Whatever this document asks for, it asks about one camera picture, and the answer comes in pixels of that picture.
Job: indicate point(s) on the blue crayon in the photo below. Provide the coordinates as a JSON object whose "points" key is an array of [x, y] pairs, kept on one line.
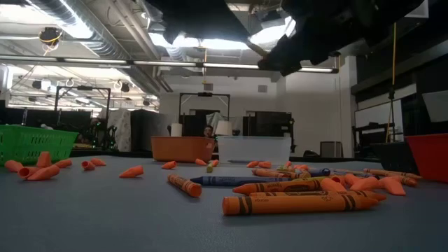
{"points": [[320, 172], [238, 180]]}

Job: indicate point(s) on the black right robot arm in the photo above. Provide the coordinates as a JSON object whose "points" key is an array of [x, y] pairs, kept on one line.
{"points": [[350, 21]]}

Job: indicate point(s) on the black equipment cabinet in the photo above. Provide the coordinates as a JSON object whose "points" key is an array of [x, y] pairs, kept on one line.
{"points": [[269, 122]]}

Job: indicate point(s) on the white whiteboard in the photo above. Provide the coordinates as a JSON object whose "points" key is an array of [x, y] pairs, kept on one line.
{"points": [[378, 115]]}

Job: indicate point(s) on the grey waste bin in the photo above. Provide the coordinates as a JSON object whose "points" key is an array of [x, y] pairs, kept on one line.
{"points": [[332, 150]]}

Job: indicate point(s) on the black light stand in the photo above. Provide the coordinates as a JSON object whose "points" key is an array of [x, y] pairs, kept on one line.
{"points": [[392, 96]]}

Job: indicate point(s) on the white lampshade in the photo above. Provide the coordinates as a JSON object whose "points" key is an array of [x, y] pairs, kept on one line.
{"points": [[224, 128]]}

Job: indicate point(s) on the clear plastic bin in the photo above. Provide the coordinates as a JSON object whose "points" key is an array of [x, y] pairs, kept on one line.
{"points": [[253, 148]]}

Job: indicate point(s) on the person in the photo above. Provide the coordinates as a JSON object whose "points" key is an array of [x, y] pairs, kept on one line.
{"points": [[208, 131]]}

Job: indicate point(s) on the yellow crayon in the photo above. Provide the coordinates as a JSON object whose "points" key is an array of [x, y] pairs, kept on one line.
{"points": [[209, 168], [308, 178]]}

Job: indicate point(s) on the long ceiling light bar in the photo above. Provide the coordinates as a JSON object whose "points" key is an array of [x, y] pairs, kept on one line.
{"points": [[168, 63]]}

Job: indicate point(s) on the black mesh basket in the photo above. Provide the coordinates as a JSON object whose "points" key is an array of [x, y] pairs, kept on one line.
{"points": [[392, 157]]}

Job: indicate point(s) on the white paper roll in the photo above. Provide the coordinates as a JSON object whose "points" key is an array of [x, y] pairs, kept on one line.
{"points": [[176, 130]]}

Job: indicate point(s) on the white light panel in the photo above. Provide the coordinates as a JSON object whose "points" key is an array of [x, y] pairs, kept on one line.
{"points": [[435, 105]]}

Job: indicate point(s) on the orange plastic bin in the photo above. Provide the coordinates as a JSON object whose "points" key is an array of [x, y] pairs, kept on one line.
{"points": [[182, 148]]}

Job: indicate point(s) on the red mesh basket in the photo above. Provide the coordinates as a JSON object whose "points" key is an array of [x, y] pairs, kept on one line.
{"points": [[430, 157]]}

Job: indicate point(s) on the white printed cloth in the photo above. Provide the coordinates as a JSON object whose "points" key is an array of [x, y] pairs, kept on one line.
{"points": [[119, 129]]}

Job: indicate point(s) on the green mesh basket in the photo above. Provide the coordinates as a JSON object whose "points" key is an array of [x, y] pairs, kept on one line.
{"points": [[35, 143]]}

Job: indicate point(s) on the black robot rig frame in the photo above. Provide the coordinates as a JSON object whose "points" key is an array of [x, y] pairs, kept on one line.
{"points": [[82, 88], [204, 94]]}

